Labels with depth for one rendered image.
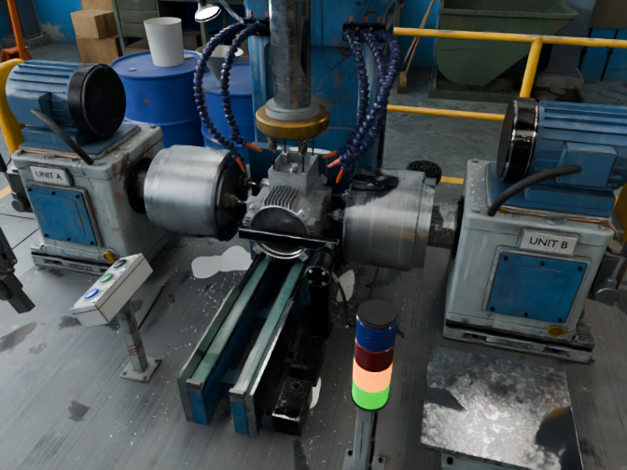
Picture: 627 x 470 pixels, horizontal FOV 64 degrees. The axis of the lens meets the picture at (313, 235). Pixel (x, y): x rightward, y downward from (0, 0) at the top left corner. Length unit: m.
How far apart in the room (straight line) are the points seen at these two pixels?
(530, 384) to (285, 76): 0.83
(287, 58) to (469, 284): 0.65
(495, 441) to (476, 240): 0.41
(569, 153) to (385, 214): 0.39
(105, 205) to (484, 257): 0.95
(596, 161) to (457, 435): 0.57
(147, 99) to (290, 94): 2.02
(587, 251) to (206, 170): 0.88
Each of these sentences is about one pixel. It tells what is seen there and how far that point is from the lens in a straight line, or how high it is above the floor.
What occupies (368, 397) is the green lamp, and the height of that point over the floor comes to 1.06.
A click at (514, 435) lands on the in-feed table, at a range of 1.03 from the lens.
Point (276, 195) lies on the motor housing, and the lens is 1.25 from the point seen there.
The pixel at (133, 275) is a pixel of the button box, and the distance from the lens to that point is 1.12.
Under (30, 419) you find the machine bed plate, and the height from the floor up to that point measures 0.80.
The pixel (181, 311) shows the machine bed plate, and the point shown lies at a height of 0.80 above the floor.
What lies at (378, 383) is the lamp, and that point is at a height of 1.09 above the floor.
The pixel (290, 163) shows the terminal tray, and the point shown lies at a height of 1.11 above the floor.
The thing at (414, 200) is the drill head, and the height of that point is 1.14.
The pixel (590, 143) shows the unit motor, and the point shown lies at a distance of 1.13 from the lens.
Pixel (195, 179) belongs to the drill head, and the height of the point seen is 1.13.
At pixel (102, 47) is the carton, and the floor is 0.20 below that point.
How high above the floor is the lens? 1.72
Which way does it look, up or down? 34 degrees down
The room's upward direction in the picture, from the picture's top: straight up
